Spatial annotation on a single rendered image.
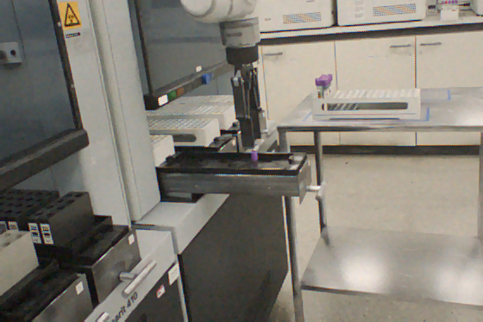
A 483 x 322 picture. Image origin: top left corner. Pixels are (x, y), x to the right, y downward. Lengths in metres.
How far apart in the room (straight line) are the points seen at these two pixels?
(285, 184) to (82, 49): 0.50
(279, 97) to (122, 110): 2.55
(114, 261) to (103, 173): 0.19
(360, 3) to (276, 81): 0.78
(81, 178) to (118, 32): 0.31
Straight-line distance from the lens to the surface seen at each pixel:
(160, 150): 1.22
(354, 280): 1.66
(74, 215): 0.92
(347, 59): 3.39
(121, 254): 0.91
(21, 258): 0.83
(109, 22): 1.04
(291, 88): 3.49
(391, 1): 3.34
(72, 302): 0.82
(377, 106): 1.51
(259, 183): 1.10
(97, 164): 0.98
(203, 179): 1.15
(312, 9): 3.39
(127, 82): 1.08
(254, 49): 1.12
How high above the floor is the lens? 1.20
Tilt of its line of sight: 17 degrees down
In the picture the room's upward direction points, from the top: 6 degrees counter-clockwise
